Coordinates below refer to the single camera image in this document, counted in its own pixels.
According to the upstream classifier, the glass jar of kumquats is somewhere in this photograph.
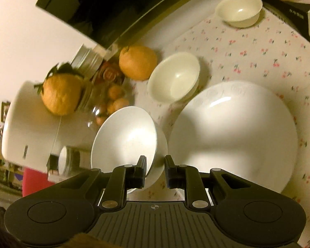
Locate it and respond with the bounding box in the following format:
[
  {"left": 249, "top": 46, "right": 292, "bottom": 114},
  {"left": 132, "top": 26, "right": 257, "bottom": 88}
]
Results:
[{"left": 79, "top": 81, "right": 135, "bottom": 135}]

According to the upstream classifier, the small white bowl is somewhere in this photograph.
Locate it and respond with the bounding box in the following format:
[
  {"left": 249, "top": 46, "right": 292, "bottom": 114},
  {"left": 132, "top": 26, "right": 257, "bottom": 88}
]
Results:
[
  {"left": 214, "top": 0, "right": 263, "bottom": 29},
  {"left": 147, "top": 52, "right": 201, "bottom": 104}
]

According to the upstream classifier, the red object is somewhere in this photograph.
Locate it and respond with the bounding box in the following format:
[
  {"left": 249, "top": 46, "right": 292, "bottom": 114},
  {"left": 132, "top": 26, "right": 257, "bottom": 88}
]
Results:
[{"left": 23, "top": 167, "right": 55, "bottom": 197}]

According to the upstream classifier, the wide white bowl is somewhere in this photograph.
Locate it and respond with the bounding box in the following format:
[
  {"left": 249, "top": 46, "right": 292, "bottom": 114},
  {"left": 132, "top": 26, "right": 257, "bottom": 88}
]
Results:
[{"left": 90, "top": 106, "right": 168, "bottom": 195}]

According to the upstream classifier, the plain white plate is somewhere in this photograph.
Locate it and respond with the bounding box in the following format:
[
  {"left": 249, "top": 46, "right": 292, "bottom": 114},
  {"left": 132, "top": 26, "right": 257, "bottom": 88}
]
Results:
[{"left": 168, "top": 81, "right": 299, "bottom": 195}]

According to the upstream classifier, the black microwave oven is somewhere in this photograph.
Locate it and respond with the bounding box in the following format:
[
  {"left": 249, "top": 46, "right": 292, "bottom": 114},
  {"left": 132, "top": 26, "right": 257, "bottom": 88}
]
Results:
[{"left": 36, "top": 0, "right": 248, "bottom": 60}]

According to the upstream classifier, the dark jar with metal lid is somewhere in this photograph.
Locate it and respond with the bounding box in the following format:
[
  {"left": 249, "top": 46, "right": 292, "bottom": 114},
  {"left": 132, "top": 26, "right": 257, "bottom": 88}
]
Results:
[{"left": 58, "top": 146, "right": 81, "bottom": 174}]

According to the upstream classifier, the black and white carton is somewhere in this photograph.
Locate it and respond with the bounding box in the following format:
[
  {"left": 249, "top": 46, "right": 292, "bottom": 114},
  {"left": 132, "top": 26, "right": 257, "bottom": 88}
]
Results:
[{"left": 261, "top": 0, "right": 310, "bottom": 45}]

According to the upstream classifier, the white kitchen appliance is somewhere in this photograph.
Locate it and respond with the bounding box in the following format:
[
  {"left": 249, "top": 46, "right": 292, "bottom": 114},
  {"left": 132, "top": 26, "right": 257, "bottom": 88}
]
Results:
[{"left": 1, "top": 81, "right": 96, "bottom": 166}]

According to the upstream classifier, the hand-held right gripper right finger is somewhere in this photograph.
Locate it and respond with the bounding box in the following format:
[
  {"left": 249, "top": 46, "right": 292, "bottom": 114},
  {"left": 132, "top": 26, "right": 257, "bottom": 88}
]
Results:
[{"left": 165, "top": 155, "right": 251, "bottom": 210}]

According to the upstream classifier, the large orange citrus with leaves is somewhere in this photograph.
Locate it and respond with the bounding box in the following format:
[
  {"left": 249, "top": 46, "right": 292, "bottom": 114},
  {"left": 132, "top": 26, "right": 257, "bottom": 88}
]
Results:
[{"left": 34, "top": 62, "right": 83, "bottom": 116}]

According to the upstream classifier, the cherry print tablecloth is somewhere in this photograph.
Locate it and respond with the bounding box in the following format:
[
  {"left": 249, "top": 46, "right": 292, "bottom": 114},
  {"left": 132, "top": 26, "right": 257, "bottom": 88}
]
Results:
[{"left": 124, "top": 5, "right": 310, "bottom": 248}]

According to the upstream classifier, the framed wall picture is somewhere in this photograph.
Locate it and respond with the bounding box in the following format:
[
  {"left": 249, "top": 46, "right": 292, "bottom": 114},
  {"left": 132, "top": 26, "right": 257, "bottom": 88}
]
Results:
[{"left": 1, "top": 101, "right": 11, "bottom": 122}]

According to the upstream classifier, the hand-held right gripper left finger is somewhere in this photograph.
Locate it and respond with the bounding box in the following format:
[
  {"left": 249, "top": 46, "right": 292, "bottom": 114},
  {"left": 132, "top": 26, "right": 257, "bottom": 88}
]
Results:
[{"left": 57, "top": 155, "right": 147, "bottom": 210}]

